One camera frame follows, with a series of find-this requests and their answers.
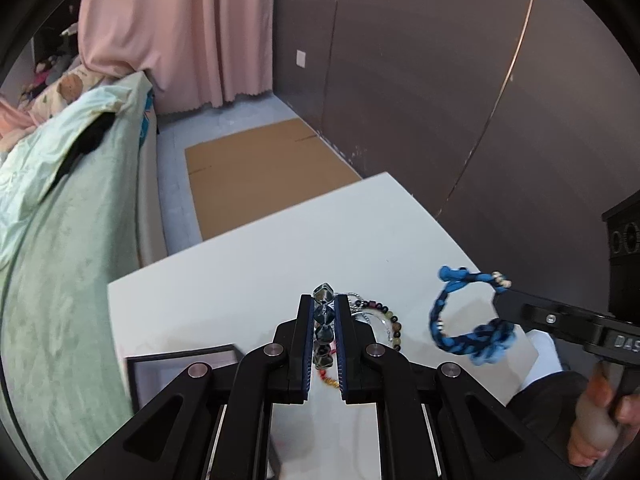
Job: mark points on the beige mattress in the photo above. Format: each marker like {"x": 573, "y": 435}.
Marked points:
{"x": 150, "y": 200}

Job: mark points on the green velvet bedsheet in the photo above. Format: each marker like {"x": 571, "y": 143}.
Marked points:
{"x": 65, "y": 335}

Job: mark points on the person's right hand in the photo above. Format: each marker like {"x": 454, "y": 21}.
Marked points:
{"x": 630, "y": 410}

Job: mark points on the pile of stuffed toys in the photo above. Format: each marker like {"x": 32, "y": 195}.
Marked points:
{"x": 52, "y": 62}

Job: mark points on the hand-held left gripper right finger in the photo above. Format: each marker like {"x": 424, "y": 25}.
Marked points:
{"x": 340, "y": 355}

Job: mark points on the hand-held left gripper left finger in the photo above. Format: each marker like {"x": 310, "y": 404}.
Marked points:
{"x": 306, "y": 355}

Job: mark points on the patterned pillow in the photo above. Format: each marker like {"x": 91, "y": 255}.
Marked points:
{"x": 67, "y": 85}

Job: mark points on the salmon pink curtain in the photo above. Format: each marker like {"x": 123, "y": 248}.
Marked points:
{"x": 15, "y": 117}

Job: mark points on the black square box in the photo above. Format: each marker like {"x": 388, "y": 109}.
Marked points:
{"x": 165, "y": 367}

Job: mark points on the mint green duvet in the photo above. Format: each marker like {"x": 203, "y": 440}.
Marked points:
{"x": 45, "y": 160}

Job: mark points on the black cloth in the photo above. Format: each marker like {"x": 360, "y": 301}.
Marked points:
{"x": 85, "y": 142}

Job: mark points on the flat cardboard sheet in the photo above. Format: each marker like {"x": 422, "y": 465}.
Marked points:
{"x": 260, "y": 175}

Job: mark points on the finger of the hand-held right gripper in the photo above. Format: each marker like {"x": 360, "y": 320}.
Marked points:
{"x": 550, "y": 319}

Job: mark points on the white cloth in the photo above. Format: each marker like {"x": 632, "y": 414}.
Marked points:
{"x": 545, "y": 360}

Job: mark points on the person's dark pants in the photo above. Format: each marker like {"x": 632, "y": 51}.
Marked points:
{"x": 545, "y": 410}

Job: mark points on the white wall socket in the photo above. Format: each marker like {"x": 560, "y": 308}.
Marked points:
{"x": 301, "y": 58}

